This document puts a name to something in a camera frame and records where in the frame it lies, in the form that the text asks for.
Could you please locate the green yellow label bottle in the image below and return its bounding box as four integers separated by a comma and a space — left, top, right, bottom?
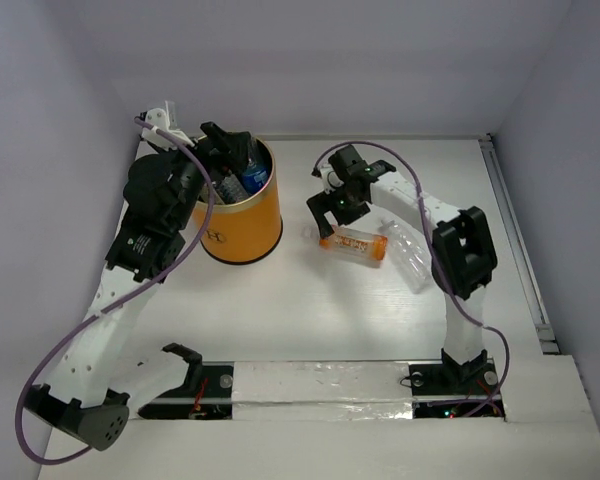
211, 172, 249, 205

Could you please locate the silver taped front rail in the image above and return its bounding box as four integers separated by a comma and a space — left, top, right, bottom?
139, 361, 505, 422

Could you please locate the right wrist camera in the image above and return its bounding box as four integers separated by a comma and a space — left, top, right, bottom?
312, 165, 343, 194

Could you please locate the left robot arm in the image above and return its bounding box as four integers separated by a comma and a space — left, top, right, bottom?
18, 120, 251, 451

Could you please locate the orange cylindrical bin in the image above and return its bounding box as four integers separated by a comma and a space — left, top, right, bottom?
192, 137, 283, 265

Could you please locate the clear unlabelled bottle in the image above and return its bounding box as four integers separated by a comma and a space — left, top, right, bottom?
379, 218, 432, 294

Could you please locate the blue label bottle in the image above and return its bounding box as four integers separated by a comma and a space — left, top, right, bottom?
241, 138, 269, 195

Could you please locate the orange label bottle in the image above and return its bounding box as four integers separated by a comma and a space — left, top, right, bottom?
301, 225, 388, 268

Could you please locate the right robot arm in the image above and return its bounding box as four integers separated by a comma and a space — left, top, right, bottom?
307, 141, 498, 392

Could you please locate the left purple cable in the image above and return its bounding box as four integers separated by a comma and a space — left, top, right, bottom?
17, 117, 216, 466

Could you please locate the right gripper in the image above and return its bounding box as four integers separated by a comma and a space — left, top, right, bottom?
307, 181, 371, 239

